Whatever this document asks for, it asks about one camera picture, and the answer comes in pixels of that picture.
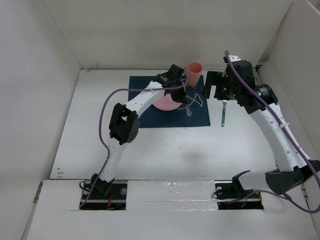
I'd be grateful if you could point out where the pink plastic plate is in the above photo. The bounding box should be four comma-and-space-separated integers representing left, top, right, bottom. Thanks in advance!
152, 94, 182, 111

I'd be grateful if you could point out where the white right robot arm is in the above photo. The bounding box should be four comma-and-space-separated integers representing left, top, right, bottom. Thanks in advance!
203, 60, 320, 195

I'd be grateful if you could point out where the dark blue cloth placemat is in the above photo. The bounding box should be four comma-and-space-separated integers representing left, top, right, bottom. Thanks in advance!
139, 76, 211, 129

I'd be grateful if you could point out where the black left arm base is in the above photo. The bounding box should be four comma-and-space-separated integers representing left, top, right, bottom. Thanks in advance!
79, 174, 128, 211

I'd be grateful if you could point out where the aluminium rail front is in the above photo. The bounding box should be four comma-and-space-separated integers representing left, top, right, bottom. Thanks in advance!
82, 178, 263, 201

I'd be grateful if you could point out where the pink plastic cup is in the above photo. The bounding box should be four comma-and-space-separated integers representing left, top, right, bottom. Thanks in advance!
187, 62, 203, 87

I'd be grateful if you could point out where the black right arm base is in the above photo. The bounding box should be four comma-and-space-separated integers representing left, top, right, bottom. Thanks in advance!
211, 170, 264, 210

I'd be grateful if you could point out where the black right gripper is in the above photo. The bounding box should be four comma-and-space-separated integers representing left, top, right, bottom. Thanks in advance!
202, 70, 240, 100

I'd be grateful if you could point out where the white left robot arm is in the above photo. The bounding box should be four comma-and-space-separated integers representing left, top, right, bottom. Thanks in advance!
91, 64, 187, 199

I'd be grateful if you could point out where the fork with green handle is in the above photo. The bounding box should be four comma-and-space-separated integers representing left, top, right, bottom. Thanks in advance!
221, 100, 228, 127

